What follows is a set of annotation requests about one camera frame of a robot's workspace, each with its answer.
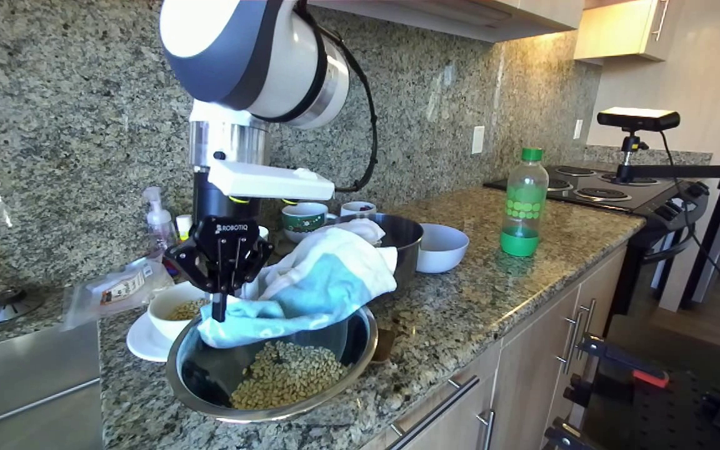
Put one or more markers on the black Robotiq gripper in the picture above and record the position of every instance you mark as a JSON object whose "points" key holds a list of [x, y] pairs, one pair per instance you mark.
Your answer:
{"points": [[225, 217]]}

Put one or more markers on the blue and white towel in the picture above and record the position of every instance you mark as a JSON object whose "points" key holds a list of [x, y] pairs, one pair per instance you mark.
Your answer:
{"points": [[318, 282]]}

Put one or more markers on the grey bowl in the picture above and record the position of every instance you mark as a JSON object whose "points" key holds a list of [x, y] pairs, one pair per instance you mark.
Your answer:
{"points": [[444, 247]]}

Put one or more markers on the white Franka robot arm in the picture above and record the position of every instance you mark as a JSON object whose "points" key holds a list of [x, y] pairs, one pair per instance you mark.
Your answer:
{"points": [[244, 54]]}

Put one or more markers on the white bowl with grains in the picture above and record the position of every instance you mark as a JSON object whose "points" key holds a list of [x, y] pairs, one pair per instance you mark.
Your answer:
{"points": [[174, 312]]}

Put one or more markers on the wide shallow silver bowl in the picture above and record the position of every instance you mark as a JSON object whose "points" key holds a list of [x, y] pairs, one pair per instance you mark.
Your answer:
{"points": [[294, 384]]}

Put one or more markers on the deep steel mixing bowl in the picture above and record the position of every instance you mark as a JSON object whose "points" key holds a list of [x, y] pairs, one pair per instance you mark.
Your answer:
{"points": [[405, 240]]}

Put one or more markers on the red and yellow small bottle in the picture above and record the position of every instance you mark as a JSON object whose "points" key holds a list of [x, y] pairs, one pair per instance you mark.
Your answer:
{"points": [[184, 225]]}

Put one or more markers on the clear soap bottle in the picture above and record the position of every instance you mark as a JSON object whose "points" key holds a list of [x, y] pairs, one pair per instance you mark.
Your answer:
{"points": [[158, 229]]}

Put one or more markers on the clear plastic labelled bag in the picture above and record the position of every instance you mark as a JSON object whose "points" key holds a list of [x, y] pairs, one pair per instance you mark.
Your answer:
{"points": [[118, 287]]}

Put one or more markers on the white saucer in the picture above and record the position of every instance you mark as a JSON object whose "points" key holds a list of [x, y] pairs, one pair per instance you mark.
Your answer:
{"points": [[139, 340]]}

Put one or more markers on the white mug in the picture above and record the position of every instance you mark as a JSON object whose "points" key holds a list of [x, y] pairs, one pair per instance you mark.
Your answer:
{"points": [[359, 209]]}

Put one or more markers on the steel kitchen sink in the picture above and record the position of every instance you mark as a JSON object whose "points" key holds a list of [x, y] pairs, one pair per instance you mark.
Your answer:
{"points": [[27, 391]]}

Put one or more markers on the green capped plastic bottle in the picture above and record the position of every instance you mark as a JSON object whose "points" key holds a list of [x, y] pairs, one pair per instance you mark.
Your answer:
{"points": [[524, 215]]}

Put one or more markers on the black stove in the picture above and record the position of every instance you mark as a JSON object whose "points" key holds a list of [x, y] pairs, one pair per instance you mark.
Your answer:
{"points": [[625, 209]]}

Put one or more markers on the black clamp stand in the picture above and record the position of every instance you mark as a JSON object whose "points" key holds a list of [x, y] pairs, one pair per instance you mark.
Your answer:
{"points": [[650, 391]]}

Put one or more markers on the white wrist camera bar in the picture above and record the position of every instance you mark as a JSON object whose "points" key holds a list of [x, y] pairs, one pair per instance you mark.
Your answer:
{"points": [[269, 179]]}

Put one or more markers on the small white wall outlet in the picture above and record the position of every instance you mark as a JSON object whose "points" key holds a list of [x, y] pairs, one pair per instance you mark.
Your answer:
{"points": [[578, 127]]}

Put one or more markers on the black camera on stand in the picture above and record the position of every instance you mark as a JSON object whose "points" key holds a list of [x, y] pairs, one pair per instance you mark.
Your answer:
{"points": [[639, 119]]}

